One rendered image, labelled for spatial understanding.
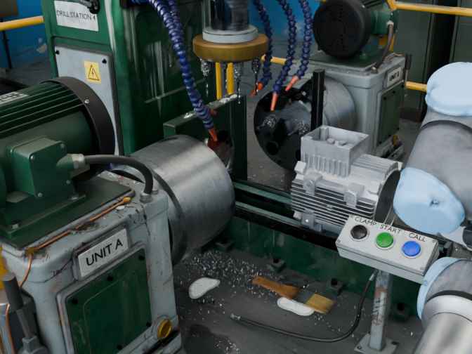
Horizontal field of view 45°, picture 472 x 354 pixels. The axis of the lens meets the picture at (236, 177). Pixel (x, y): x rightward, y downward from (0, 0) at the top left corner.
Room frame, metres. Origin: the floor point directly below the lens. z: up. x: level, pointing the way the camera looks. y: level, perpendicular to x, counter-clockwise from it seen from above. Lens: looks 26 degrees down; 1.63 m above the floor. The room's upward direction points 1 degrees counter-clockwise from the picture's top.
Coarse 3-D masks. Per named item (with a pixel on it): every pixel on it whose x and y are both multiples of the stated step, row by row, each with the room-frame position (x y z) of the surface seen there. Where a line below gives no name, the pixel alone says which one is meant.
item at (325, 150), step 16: (320, 128) 1.26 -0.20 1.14; (336, 128) 1.26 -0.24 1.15; (304, 144) 1.19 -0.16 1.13; (320, 144) 1.17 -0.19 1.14; (336, 144) 1.20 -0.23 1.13; (352, 144) 1.23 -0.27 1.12; (368, 144) 1.21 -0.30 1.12; (304, 160) 1.19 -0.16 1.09; (320, 160) 1.17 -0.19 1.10; (336, 160) 1.15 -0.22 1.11; (352, 160) 1.14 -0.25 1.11
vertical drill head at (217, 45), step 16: (224, 0) 1.33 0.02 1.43; (240, 0) 1.34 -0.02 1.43; (224, 16) 1.33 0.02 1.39; (240, 16) 1.34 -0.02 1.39; (208, 32) 1.34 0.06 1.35; (224, 32) 1.33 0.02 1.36; (240, 32) 1.32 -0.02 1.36; (256, 32) 1.36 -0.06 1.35; (208, 48) 1.30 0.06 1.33; (224, 48) 1.29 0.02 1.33; (240, 48) 1.29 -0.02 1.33; (256, 48) 1.31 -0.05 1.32; (208, 64) 1.37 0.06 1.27; (224, 64) 1.42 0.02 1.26; (240, 64) 1.30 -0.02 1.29; (256, 64) 1.37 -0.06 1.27; (224, 80) 1.43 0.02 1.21; (240, 80) 1.31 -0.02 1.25; (256, 80) 1.37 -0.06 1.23
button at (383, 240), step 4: (384, 232) 0.90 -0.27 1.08; (380, 236) 0.89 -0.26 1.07; (384, 236) 0.89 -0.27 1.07; (388, 236) 0.89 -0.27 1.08; (376, 240) 0.89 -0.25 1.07; (380, 240) 0.88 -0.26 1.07; (384, 240) 0.88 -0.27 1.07; (388, 240) 0.88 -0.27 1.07; (392, 240) 0.88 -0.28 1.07; (380, 244) 0.88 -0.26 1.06; (384, 244) 0.88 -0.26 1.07; (388, 244) 0.87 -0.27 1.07
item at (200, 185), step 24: (168, 144) 1.13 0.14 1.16; (192, 144) 1.14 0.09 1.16; (120, 168) 1.05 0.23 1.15; (168, 168) 1.04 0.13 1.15; (192, 168) 1.07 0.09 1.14; (216, 168) 1.10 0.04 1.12; (168, 192) 1.00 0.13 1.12; (192, 192) 1.02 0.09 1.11; (216, 192) 1.06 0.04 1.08; (168, 216) 0.96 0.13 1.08; (192, 216) 0.99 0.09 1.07; (216, 216) 1.05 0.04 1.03; (192, 240) 0.99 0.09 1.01
